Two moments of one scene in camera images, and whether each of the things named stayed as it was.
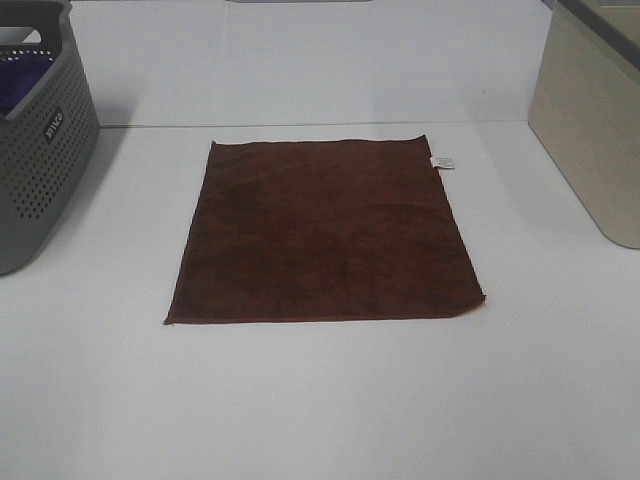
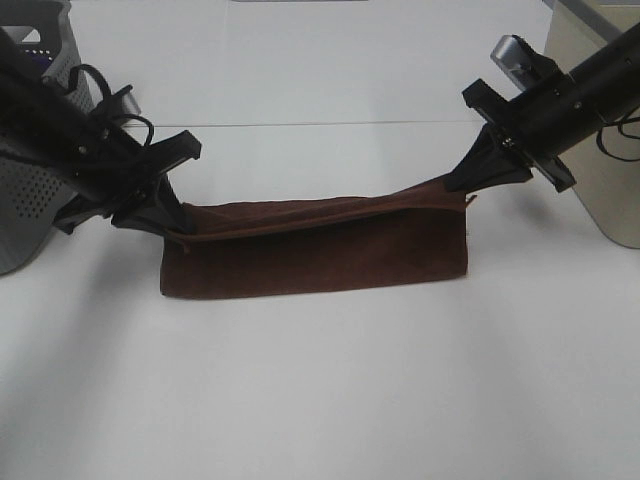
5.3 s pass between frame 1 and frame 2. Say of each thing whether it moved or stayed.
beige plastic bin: stayed
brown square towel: moved
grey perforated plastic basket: stayed
